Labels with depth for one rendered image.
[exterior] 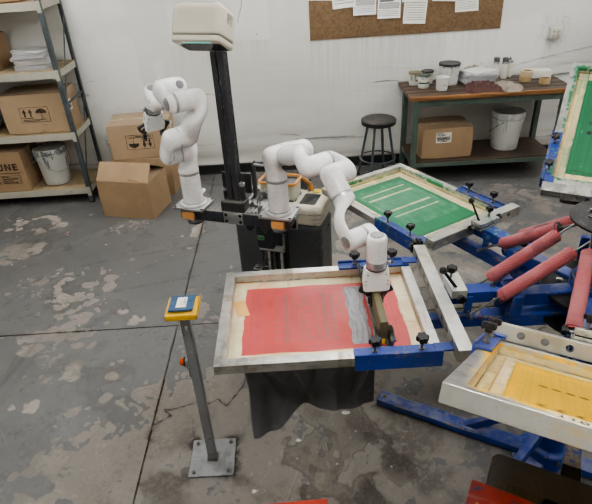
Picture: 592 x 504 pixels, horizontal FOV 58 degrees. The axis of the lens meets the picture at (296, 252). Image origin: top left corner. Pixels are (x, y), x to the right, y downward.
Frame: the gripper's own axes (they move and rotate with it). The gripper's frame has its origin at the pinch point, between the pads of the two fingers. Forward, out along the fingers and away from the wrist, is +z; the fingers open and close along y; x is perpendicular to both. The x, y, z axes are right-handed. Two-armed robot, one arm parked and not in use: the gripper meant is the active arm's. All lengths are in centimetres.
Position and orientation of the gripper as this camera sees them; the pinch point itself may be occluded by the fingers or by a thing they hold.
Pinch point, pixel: (375, 300)
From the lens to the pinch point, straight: 207.7
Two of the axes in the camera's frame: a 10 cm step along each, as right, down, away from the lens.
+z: 0.6, 8.6, 5.1
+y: -10.0, 0.7, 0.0
